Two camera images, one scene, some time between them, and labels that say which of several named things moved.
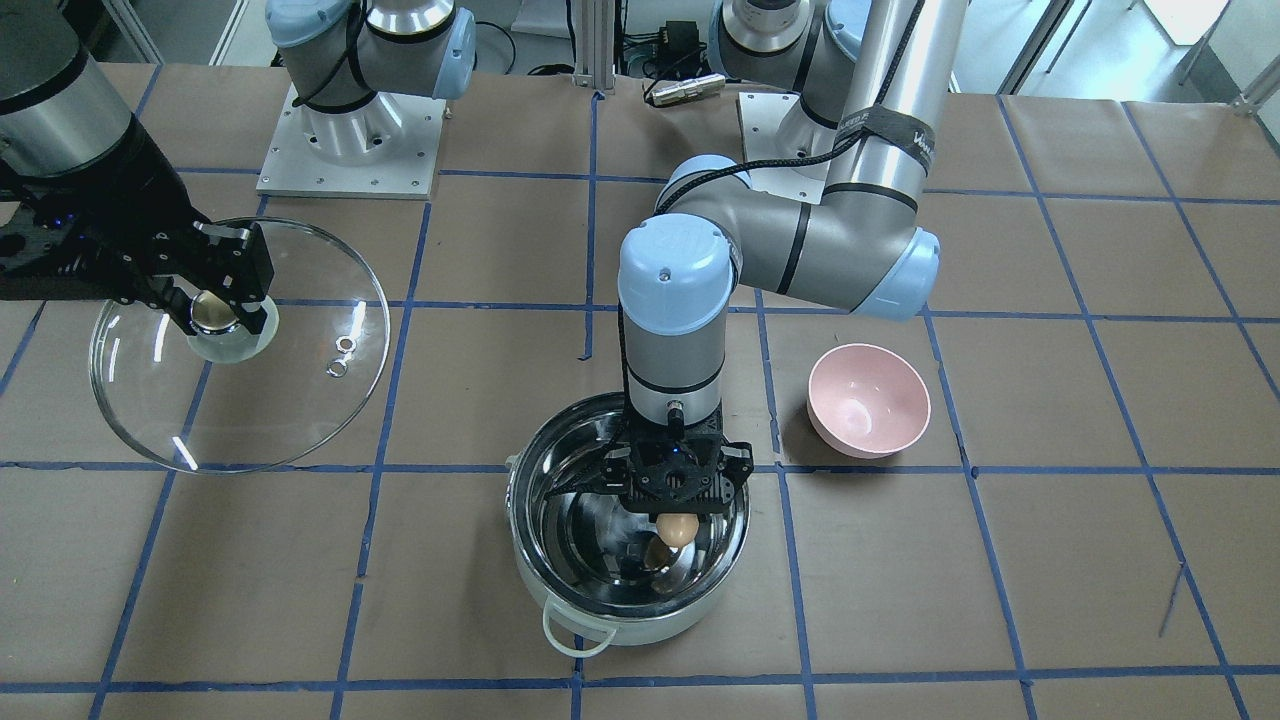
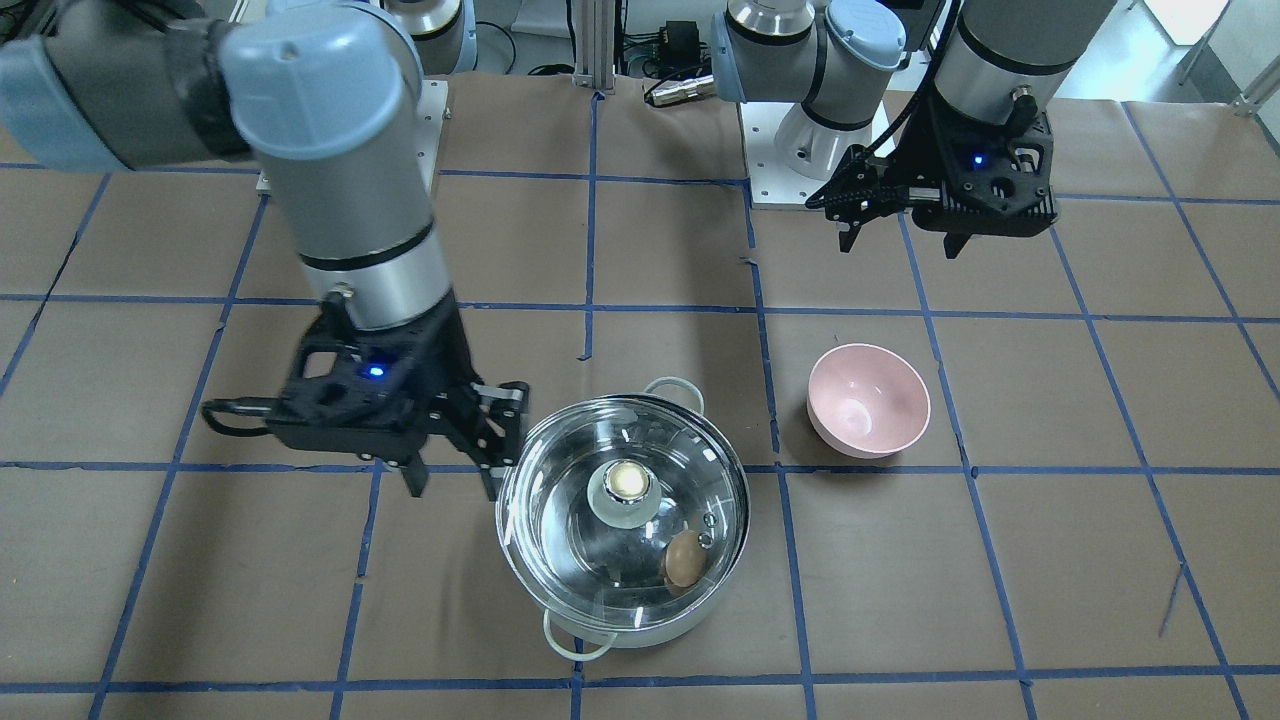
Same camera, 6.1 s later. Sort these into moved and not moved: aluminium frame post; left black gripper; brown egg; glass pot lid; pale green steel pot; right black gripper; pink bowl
Moved: glass pot lid; brown egg; right black gripper; left black gripper
Not moved: pale green steel pot; pink bowl; aluminium frame post
